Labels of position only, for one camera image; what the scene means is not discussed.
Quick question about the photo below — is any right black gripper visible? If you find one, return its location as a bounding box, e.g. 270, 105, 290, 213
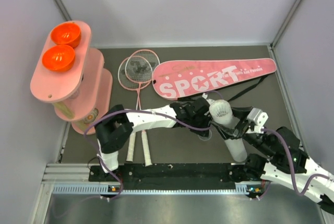
210, 105, 275, 157

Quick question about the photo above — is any white shuttlecock tube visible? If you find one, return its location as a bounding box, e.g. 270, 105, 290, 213
209, 99, 247, 162

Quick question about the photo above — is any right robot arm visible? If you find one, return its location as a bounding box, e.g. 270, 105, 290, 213
209, 100, 333, 214

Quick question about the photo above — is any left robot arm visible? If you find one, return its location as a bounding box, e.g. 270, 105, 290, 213
94, 97, 214, 181

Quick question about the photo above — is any pink badminton racket right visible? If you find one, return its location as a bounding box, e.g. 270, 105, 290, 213
125, 49, 160, 167

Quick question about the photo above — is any pink badminton racket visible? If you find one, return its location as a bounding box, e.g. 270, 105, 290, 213
117, 56, 153, 162
125, 49, 160, 167

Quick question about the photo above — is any pink badminton racket left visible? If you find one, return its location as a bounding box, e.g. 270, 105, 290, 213
117, 56, 153, 162

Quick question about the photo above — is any pink SPORT racket bag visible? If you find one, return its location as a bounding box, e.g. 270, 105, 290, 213
152, 58, 277, 100

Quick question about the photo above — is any pink three-tier wooden shelf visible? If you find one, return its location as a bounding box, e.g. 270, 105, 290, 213
30, 20, 113, 135

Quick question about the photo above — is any lower orange plastic bowl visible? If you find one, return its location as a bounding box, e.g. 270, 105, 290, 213
42, 44, 76, 72

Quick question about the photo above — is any orange plastic bowl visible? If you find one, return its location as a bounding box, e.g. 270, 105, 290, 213
42, 44, 76, 72
50, 22, 81, 48

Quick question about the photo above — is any upper orange plastic bowl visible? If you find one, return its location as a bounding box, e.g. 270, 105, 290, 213
50, 22, 81, 48

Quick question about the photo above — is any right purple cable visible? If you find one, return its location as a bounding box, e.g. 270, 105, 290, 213
262, 127, 332, 196

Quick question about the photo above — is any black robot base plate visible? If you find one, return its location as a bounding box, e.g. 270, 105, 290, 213
88, 163, 263, 190

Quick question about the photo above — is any grey slotted cable duct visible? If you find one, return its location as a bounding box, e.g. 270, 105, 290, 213
53, 184, 262, 195

